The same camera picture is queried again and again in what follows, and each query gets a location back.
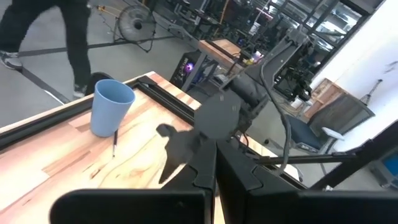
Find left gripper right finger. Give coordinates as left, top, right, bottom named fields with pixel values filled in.
left=216, top=141, right=301, bottom=224

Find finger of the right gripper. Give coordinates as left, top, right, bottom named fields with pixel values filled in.
left=156, top=123, right=194, bottom=185

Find blue plastic cup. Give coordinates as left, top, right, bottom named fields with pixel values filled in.
left=90, top=78, right=137, bottom=138

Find blue chair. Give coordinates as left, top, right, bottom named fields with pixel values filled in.
left=284, top=114, right=346, bottom=155

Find wooden work table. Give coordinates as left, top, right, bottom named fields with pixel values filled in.
left=198, top=38, right=249, bottom=74

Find black metal rack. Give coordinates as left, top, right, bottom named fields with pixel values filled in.
left=149, top=0, right=385, bottom=103

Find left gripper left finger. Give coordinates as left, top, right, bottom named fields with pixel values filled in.
left=161, top=138, right=218, bottom=200

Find black floor fan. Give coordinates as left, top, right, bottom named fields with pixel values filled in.
left=113, top=3, right=175, bottom=54

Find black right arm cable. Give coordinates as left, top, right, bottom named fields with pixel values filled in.
left=260, top=54, right=292, bottom=177

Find wooden crate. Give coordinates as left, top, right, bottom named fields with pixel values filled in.
left=303, top=77, right=376, bottom=138

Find person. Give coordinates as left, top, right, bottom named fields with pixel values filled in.
left=0, top=0, right=93, bottom=100

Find black computer tower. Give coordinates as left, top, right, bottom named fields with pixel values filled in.
left=170, top=50, right=205, bottom=91

